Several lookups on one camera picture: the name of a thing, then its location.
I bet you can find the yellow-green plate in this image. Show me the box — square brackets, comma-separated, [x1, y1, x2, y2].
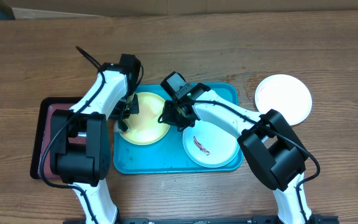
[121, 92, 170, 145]

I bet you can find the white pink-rimmed plate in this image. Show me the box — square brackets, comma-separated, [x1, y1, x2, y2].
[254, 74, 313, 126]

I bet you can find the green and yellow sponge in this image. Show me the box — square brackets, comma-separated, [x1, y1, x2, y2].
[114, 120, 129, 133]

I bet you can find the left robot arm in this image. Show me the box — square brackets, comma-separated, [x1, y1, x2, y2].
[41, 60, 144, 223]

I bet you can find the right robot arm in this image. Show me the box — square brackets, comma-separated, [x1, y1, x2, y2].
[158, 81, 321, 223]

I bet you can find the teal plastic tray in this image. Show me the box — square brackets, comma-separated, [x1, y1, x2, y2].
[112, 82, 244, 175]

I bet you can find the black tray with maroon liner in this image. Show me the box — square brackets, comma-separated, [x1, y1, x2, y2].
[30, 96, 81, 179]

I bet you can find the light blue plate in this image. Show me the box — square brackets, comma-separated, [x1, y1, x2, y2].
[182, 121, 239, 168]

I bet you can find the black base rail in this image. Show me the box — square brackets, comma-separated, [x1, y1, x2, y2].
[62, 215, 340, 224]

